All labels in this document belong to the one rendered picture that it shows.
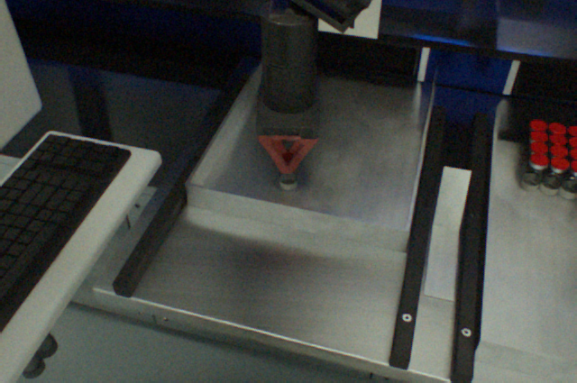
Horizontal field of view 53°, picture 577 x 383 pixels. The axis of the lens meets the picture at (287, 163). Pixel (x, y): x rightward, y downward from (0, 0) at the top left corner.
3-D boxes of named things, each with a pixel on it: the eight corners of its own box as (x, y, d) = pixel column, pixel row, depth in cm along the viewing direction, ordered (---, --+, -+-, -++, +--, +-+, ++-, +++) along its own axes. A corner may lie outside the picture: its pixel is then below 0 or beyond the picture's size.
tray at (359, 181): (272, 59, 94) (271, 40, 91) (435, 84, 88) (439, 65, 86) (187, 205, 69) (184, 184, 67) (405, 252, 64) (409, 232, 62)
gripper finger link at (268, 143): (315, 147, 72) (318, 84, 66) (315, 186, 67) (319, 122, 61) (261, 145, 72) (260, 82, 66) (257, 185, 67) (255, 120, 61)
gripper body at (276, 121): (316, 86, 68) (320, 30, 63) (317, 141, 60) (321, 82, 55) (261, 86, 68) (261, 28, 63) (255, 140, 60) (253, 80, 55)
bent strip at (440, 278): (435, 201, 70) (444, 165, 66) (461, 205, 69) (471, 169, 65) (423, 295, 60) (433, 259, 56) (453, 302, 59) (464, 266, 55)
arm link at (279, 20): (257, 13, 53) (319, 14, 53) (263, -19, 58) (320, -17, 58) (259, 76, 58) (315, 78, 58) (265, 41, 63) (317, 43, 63)
